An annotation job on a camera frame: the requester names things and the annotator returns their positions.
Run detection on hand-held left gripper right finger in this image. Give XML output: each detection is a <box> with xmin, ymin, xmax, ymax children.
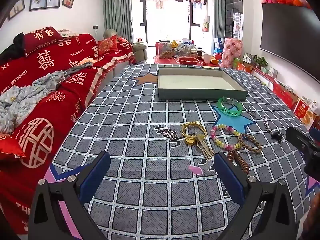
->
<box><xmin>214</xmin><ymin>151</ymin><xmax>297</xmax><ymax>240</ymax></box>

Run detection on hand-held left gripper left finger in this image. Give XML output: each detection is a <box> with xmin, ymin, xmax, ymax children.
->
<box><xmin>28</xmin><ymin>151</ymin><xmax>112</xmax><ymax>240</ymax></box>

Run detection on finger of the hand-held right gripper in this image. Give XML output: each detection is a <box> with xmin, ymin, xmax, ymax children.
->
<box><xmin>286</xmin><ymin>127</ymin><xmax>314</xmax><ymax>153</ymax></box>

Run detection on copper spiral hair tie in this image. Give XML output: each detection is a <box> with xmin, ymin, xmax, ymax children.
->
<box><xmin>227</xmin><ymin>150</ymin><xmax>250</xmax><ymax>175</ymax></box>

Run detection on black claw hair clip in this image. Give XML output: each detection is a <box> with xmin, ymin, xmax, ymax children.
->
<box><xmin>271</xmin><ymin>131</ymin><xmax>284</xmax><ymax>144</ymax></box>

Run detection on brown braided bracelet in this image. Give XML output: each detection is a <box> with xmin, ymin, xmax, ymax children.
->
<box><xmin>235</xmin><ymin>133</ymin><xmax>263</xmax><ymax>154</ymax></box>

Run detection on pastel bead bracelet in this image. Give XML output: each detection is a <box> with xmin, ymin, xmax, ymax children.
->
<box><xmin>210</xmin><ymin>124</ymin><xmax>242</xmax><ymax>151</ymax></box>

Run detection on gold cord tassel bracelet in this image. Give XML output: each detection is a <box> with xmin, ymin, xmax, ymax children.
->
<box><xmin>181</xmin><ymin>121</ymin><xmax>215</xmax><ymax>161</ymax></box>

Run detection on green translucent bangle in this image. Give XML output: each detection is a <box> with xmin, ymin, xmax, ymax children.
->
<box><xmin>217</xmin><ymin>96</ymin><xmax>244</xmax><ymax>118</ymax></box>

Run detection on silver heart keychain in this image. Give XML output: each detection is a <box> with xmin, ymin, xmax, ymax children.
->
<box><xmin>162</xmin><ymin>127</ymin><xmax>178</xmax><ymax>141</ymax></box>

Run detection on grey-green cardboard box tray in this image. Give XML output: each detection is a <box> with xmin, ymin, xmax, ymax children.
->
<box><xmin>157</xmin><ymin>67</ymin><xmax>248</xmax><ymax>101</ymax></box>

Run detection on person's right forearm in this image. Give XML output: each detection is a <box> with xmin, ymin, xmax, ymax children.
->
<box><xmin>302</xmin><ymin>202</ymin><xmax>320</xmax><ymax>240</ymax></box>

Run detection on orange snack box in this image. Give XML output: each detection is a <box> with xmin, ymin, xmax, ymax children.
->
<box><xmin>292</xmin><ymin>97</ymin><xmax>320</xmax><ymax>126</ymax></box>

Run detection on red gift box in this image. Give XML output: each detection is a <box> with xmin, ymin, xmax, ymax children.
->
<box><xmin>273</xmin><ymin>80</ymin><xmax>299</xmax><ymax>108</ymax></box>

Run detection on grey checked star blanket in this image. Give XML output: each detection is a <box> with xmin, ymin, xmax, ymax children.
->
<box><xmin>47</xmin><ymin>64</ymin><xmax>320</xmax><ymax>240</ymax></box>

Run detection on green potted plant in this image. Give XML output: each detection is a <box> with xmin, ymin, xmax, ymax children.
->
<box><xmin>253</xmin><ymin>55</ymin><xmax>268</xmax><ymax>68</ymax></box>

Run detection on red patterned wrapped box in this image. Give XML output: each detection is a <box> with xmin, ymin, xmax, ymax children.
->
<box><xmin>221</xmin><ymin>37</ymin><xmax>244</xmax><ymax>68</ymax></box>

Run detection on light blue crumpled blanket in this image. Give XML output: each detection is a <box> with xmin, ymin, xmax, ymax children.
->
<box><xmin>0</xmin><ymin>70</ymin><xmax>68</xmax><ymax>134</ymax></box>

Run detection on braided plush cushion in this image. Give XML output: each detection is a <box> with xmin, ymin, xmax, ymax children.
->
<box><xmin>56</xmin><ymin>57</ymin><xmax>98</xmax><ymax>76</ymax></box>

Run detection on red bowl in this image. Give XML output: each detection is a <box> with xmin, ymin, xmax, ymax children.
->
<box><xmin>177</xmin><ymin>57</ymin><xmax>199</xmax><ymax>66</ymax></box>

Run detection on red printed sofa cover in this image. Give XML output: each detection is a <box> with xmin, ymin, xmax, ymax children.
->
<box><xmin>0</xmin><ymin>26</ymin><xmax>137</xmax><ymax>233</ymax></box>

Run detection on red embroidered cushion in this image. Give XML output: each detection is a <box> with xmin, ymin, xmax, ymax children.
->
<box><xmin>97</xmin><ymin>35</ymin><xmax>118</xmax><ymax>55</ymax></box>

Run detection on red round table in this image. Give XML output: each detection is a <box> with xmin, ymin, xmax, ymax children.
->
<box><xmin>153</xmin><ymin>55</ymin><xmax>218</xmax><ymax>67</ymax></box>

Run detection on beige armchair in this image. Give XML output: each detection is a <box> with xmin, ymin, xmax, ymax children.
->
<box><xmin>103</xmin><ymin>29</ymin><xmax>148</xmax><ymax>62</ymax></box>

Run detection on row of paper flowers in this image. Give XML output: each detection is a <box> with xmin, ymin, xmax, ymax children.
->
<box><xmin>261</xmin><ymin>0</ymin><xmax>312</xmax><ymax>10</ymax></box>

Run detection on clear snack jar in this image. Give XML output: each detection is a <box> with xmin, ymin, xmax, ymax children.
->
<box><xmin>158</xmin><ymin>40</ymin><xmax>173</xmax><ymax>59</ymax></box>

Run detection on grey-green curtain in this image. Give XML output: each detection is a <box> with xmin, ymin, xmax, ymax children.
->
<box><xmin>212</xmin><ymin>0</ymin><xmax>226</xmax><ymax>39</ymax></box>
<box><xmin>102</xmin><ymin>0</ymin><xmax>132</xmax><ymax>43</ymax></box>

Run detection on dark glass cabinet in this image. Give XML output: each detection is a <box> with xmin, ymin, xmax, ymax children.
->
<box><xmin>224</xmin><ymin>0</ymin><xmax>244</xmax><ymax>41</ymax></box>

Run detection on red pillow white characters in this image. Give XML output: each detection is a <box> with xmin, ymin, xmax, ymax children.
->
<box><xmin>23</xmin><ymin>26</ymin><xmax>64</xmax><ymax>56</ymax></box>

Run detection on black cloth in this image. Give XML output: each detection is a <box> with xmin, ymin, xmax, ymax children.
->
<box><xmin>0</xmin><ymin>33</ymin><xmax>28</xmax><ymax>61</ymax></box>

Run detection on dark framed photo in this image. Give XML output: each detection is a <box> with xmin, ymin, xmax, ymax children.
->
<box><xmin>7</xmin><ymin>0</ymin><xmax>26</xmax><ymax>21</ymax></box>

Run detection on black wall television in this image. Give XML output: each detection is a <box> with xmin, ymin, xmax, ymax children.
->
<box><xmin>259</xmin><ymin>3</ymin><xmax>320</xmax><ymax>62</ymax></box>

